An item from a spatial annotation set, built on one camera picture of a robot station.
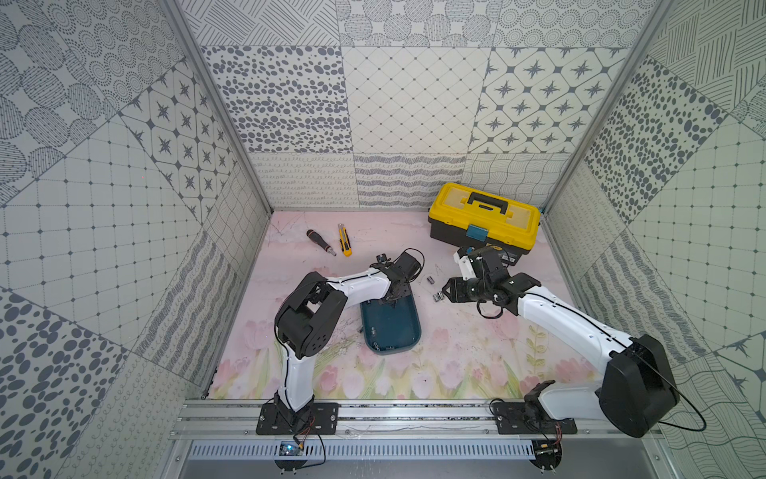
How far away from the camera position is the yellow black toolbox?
0.95 metres

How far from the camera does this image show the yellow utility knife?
109 centimetres

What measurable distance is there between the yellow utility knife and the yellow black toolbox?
0.32 m
